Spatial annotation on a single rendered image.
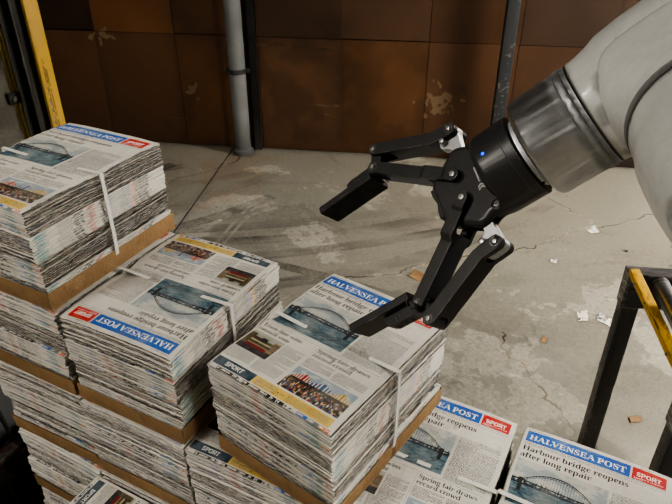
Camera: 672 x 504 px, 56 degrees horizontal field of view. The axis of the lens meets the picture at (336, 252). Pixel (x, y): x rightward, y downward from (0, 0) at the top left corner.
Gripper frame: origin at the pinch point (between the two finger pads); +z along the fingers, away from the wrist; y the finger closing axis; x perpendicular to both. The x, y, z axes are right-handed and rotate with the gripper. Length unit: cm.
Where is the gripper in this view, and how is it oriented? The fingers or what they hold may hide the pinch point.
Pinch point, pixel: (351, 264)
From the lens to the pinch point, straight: 63.7
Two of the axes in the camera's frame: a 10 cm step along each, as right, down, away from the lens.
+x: -6.5, -2.6, -7.2
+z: -7.3, 4.8, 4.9
